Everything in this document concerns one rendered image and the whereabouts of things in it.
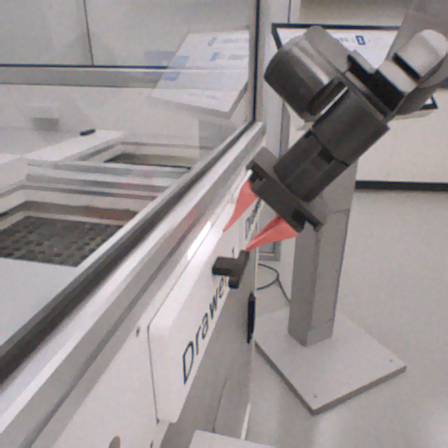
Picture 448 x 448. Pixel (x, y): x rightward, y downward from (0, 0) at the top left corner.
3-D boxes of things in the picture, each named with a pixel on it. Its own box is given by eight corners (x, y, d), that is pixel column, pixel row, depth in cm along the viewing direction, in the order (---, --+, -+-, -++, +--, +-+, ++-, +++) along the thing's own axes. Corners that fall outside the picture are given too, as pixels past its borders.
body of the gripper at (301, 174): (253, 156, 45) (297, 106, 41) (316, 214, 46) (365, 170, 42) (240, 171, 39) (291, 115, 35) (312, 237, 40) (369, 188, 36)
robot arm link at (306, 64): (460, 47, 32) (424, 91, 40) (363, -40, 34) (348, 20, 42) (347, 144, 33) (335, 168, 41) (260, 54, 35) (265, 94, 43)
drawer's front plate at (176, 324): (238, 267, 61) (239, 202, 56) (174, 427, 35) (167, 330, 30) (227, 265, 61) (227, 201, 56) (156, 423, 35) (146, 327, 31)
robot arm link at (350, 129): (397, 118, 33) (402, 121, 38) (342, 64, 34) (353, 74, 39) (336, 174, 36) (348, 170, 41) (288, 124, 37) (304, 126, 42)
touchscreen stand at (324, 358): (405, 370, 149) (478, 94, 106) (312, 415, 130) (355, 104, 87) (320, 301, 189) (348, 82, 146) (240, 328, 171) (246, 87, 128)
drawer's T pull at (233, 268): (250, 258, 47) (250, 248, 46) (238, 292, 40) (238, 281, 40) (221, 255, 48) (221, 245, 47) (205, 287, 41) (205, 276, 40)
